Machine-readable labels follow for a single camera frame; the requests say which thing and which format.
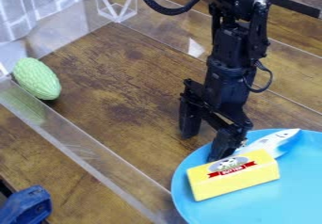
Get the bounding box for clear acrylic front barrier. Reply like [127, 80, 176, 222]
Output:
[0, 76, 185, 224]

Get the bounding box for yellow butter block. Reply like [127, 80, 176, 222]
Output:
[185, 150, 280, 201]

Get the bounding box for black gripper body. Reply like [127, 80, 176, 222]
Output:
[180, 57, 254, 130]

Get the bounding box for white toy fish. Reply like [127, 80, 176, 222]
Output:
[233, 128, 302, 158]

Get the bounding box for blue clamp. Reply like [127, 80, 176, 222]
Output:
[0, 185, 53, 224]

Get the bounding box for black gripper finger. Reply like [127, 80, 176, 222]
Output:
[179, 98, 201, 139]
[207, 128, 247, 162]

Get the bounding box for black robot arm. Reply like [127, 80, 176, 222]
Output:
[179, 0, 270, 162]

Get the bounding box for black cable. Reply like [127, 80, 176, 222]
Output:
[133, 0, 211, 17]

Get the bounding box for green bitter gourd toy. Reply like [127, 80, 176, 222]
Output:
[12, 57, 61, 100]

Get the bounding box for blue oval tray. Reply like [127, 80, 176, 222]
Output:
[171, 130, 322, 224]

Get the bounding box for clear acrylic back barrier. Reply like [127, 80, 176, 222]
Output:
[124, 0, 322, 115]

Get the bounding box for clear acrylic barrier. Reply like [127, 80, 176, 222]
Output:
[0, 76, 185, 224]
[124, 0, 322, 115]

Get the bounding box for clear acrylic corner bracket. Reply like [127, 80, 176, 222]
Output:
[96, 0, 137, 23]

